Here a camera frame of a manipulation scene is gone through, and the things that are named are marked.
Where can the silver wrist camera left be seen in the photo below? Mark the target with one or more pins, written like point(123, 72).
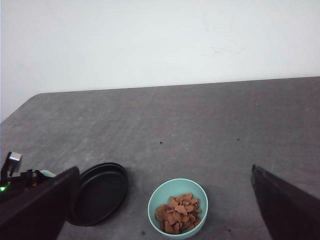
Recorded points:
point(11, 164)

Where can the brown beef cubes pile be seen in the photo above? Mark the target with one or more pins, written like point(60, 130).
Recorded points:
point(179, 214)

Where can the black frying pan green handle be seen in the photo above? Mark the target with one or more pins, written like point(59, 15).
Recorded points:
point(102, 190)

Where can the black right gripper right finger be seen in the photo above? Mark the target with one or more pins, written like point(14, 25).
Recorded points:
point(288, 212)

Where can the teal ceramic bowl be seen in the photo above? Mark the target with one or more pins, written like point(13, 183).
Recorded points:
point(174, 188)

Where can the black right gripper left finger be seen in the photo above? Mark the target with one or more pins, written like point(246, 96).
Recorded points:
point(40, 212)

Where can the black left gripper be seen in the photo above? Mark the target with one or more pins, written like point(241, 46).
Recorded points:
point(27, 180)

